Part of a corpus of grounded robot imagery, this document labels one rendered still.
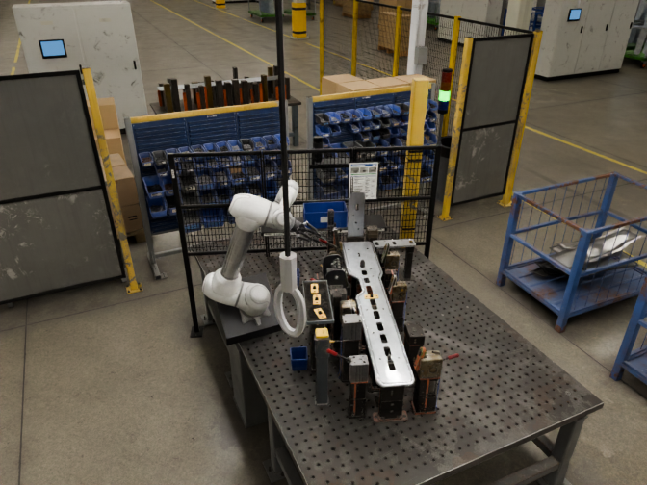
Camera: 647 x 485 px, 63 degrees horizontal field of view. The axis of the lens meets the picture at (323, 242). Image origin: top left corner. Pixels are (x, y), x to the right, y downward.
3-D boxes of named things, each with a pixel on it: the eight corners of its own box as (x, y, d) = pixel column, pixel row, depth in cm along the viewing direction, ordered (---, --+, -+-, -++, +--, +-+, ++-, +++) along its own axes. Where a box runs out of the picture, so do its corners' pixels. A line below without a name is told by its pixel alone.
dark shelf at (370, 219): (387, 231, 380) (387, 227, 379) (261, 237, 373) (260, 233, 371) (381, 217, 399) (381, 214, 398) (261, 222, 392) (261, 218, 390)
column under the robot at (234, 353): (245, 428, 351) (238, 352, 318) (232, 397, 375) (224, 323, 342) (288, 414, 362) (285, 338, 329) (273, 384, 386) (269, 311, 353)
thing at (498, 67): (443, 221, 612) (466, 38, 514) (436, 216, 623) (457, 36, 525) (513, 205, 650) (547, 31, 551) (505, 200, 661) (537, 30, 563)
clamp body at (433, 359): (440, 415, 271) (448, 361, 253) (411, 417, 270) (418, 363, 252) (434, 399, 280) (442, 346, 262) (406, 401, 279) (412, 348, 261)
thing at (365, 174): (377, 200, 392) (379, 161, 376) (347, 201, 390) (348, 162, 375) (376, 198, 393) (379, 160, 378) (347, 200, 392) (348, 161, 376)
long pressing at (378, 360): (422, 384, 250) (422, 382, 249) (375, 388, 248) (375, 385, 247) (372, 242, 369) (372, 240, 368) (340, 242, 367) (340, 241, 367)
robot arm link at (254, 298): (263, 319, 319) (269, 311, 299) (233, 311, 316) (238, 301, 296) (270, 294, 326) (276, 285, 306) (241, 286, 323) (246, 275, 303)
